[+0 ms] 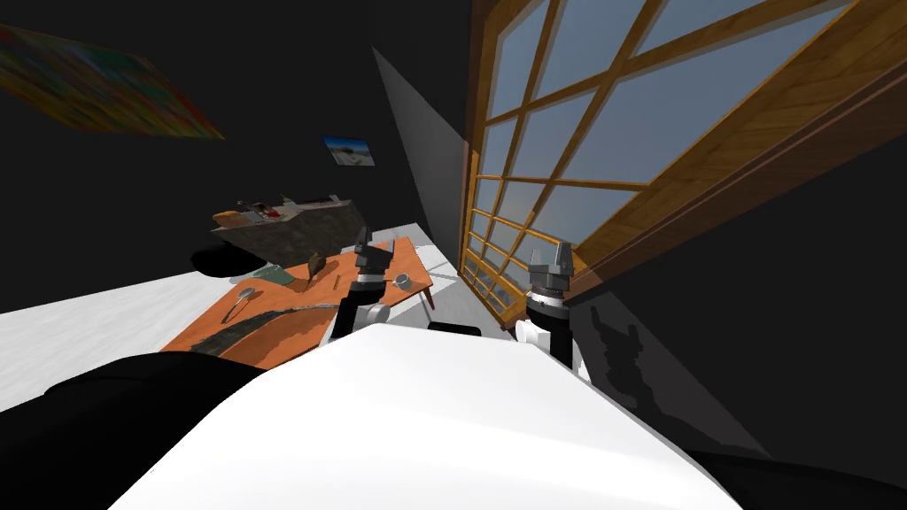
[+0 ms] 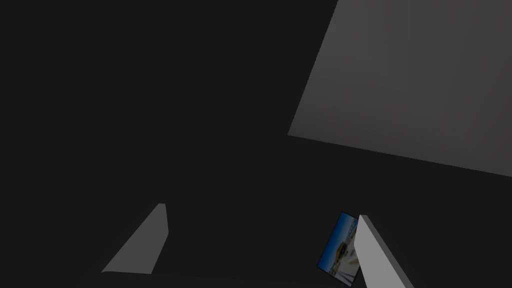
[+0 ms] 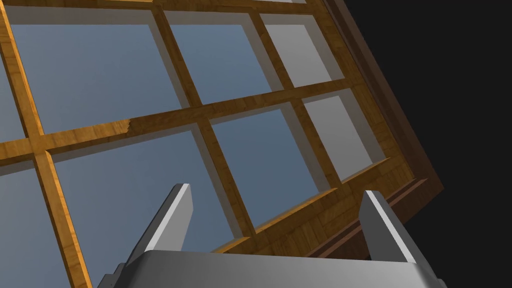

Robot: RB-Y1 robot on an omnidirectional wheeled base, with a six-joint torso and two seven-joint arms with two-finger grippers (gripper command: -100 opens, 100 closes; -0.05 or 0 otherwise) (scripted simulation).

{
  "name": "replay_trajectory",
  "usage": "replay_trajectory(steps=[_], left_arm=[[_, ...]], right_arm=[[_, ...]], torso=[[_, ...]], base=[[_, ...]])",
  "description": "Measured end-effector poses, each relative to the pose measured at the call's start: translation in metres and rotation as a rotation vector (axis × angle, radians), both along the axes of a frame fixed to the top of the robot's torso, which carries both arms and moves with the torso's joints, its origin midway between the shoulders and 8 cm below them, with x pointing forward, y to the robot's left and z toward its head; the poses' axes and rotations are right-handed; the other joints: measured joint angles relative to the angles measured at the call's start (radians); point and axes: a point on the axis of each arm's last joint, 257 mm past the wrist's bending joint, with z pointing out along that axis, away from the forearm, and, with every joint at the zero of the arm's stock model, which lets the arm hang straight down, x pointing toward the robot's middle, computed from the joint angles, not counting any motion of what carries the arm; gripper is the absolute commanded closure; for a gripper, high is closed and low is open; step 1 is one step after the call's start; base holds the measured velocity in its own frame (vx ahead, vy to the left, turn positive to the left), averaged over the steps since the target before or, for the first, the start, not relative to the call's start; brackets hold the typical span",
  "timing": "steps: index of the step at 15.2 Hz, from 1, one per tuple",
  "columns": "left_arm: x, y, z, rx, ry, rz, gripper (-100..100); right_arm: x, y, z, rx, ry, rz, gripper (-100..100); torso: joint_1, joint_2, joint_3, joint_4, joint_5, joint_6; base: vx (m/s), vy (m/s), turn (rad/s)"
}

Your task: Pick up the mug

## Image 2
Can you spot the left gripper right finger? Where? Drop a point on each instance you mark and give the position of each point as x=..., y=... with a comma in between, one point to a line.
x=376, y=260

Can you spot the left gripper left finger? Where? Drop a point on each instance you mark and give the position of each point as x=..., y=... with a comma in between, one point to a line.
x=144, y=248

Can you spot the blue framed wall picture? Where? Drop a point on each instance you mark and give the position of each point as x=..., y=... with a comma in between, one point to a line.
x=339, y=250

